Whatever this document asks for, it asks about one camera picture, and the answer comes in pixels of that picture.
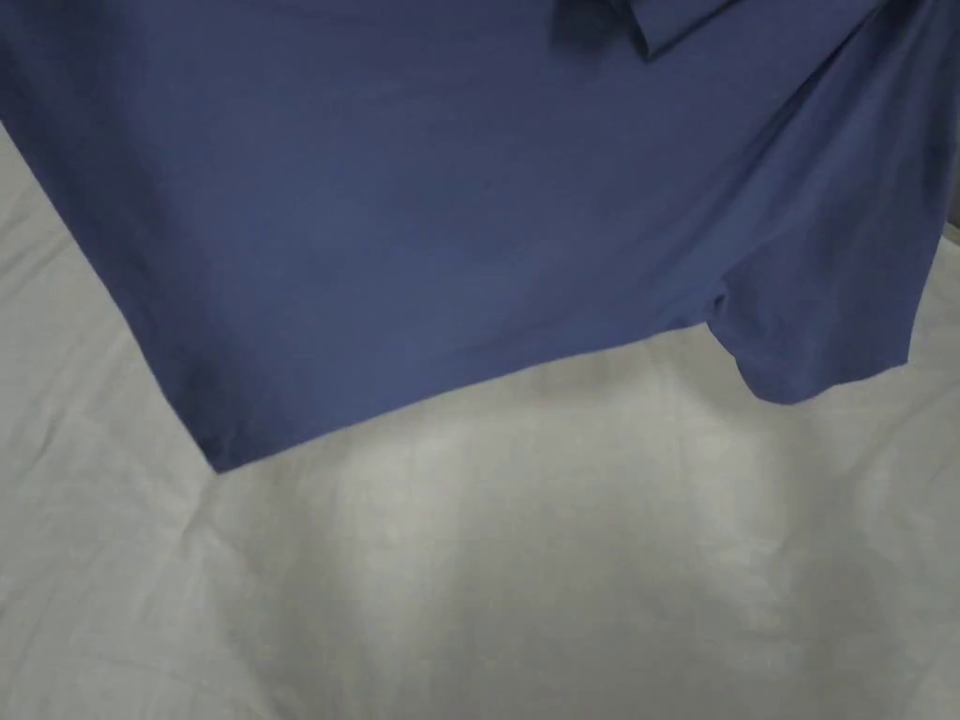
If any dark blue shirt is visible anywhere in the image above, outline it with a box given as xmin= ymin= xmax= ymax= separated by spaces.
xmin=0 ymin=0 xmax=960 ymax=475

